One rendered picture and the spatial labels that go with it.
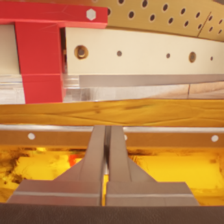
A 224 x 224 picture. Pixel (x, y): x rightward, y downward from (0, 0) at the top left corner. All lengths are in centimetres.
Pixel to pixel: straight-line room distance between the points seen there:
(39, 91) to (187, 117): 22
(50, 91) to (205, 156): 27
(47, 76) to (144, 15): 15
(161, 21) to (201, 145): 21
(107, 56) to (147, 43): 5
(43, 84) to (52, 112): 11
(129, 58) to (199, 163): 21
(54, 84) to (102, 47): 6
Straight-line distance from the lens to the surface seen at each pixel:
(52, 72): 16
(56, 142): 29
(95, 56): 18
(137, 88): 25
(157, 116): 27
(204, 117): 30
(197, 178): 31
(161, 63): 21
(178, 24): 29
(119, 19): 24
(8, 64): 19
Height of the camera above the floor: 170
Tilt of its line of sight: 16 degrees up
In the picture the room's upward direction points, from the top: 179 degrees counter-clockwise
